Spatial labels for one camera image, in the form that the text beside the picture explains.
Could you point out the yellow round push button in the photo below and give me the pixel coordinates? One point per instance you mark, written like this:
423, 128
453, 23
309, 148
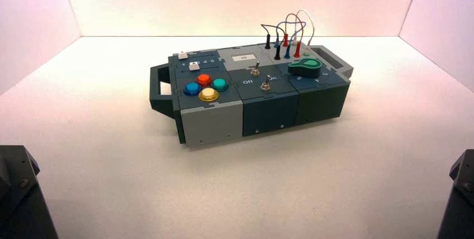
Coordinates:
208, 94

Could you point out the green round push button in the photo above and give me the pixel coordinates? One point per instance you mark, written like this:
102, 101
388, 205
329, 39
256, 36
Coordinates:
220, 84

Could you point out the red round push button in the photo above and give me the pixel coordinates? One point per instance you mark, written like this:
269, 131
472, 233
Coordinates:
203, 79

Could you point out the blue round push button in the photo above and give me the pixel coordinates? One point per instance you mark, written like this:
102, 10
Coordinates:
192, 89

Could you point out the grey and blue panel box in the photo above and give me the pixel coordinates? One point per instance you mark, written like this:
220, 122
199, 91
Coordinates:
211, 122

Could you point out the small white display window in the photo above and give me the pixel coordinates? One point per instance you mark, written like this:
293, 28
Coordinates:
243, 58

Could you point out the white slider cap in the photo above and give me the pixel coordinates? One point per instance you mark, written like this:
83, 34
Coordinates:
192, 66
182, 55

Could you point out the green rotary knob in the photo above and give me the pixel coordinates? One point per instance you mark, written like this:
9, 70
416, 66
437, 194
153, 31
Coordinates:
305, 67

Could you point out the metal toggle switch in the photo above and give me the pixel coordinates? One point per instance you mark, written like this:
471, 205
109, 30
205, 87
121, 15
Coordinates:
265, 83
254, 70

